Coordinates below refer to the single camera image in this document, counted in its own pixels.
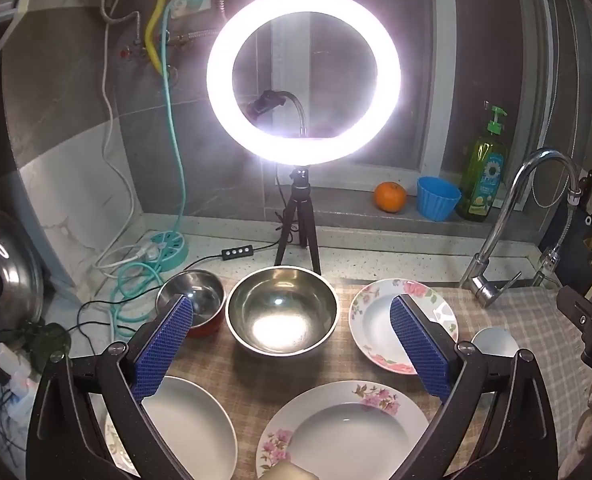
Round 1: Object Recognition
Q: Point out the large steel bowl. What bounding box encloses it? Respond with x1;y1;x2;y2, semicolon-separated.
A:
225;265;339;358

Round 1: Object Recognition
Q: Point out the black cable with controller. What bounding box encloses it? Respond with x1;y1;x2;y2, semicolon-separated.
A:
76;242;281;351

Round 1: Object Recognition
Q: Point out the dark green round object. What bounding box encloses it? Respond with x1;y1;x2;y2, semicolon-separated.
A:
28;326;72;372

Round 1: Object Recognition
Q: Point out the rose floral plate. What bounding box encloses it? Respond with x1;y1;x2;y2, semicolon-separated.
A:
350;278;459;376

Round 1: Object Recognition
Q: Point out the teal cable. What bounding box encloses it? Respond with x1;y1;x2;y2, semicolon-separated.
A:
108;0;187;341

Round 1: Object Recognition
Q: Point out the black wall rack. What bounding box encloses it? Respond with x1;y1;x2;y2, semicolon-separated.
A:
541;170;592;286

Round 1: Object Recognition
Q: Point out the white cable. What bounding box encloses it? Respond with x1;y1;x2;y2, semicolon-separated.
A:
96;0;149;276

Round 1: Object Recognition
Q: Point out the orange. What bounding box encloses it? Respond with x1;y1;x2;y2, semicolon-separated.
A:
373;181;407;213

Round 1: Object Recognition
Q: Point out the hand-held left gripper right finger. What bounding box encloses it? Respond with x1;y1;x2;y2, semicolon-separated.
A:
390;294;562;480

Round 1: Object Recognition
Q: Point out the checked table cloth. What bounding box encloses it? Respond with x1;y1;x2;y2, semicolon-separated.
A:
140;275;592;480

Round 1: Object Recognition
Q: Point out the blue ribbed cup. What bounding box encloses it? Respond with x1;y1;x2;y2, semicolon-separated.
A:
417;176;463;222

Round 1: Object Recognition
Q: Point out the light blue ceramic bowl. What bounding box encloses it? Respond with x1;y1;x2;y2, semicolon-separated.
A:
471;326;521;361

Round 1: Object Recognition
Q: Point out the black gooseneck phone clamp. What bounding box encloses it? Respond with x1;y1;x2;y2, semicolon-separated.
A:
246;89;309;138

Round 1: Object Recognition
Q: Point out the teal round power strip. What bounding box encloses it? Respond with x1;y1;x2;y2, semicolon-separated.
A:
143;230;187;271

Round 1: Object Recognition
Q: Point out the plain white plate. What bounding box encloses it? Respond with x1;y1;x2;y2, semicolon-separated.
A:
140;375;239;480

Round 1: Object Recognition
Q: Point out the white power adapter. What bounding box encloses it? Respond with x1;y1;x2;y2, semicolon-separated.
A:
0;345;31;396

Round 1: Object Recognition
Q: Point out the small patterned plate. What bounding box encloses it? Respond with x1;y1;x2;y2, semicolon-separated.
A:
104;405;146;471

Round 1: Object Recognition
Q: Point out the chrome faucet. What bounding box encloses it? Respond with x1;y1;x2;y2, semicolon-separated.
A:
460;147;582;308

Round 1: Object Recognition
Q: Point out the yellow hose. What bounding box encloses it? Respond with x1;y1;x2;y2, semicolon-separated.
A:
144;0;169;73

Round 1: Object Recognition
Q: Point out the flexible metal sprayer hose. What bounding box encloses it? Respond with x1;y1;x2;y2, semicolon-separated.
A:
532;187;583;288

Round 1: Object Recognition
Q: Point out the green dish soap bottle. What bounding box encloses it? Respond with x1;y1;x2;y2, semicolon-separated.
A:
456;105;508;223

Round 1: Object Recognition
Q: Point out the white ring light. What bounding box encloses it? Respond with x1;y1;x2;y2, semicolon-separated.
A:
206;0;401;167

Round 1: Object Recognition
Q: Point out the red steel bowl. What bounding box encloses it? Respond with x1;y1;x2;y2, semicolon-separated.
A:
156;269;227;338

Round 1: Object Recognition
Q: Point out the pink blossom floral plate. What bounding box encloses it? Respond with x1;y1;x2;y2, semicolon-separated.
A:
256;380;444;480

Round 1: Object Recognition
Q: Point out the braided metal water hose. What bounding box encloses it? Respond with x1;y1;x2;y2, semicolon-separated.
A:
100;0;141;46

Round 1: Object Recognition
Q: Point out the steel pot lid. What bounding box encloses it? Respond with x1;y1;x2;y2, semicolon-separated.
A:
0;206;45;348

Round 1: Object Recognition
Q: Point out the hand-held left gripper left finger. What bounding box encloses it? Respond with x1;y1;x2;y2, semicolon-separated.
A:
26;294;194;480

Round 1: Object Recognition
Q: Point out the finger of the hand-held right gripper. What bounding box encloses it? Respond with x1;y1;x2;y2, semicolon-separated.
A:
557;285;592;333

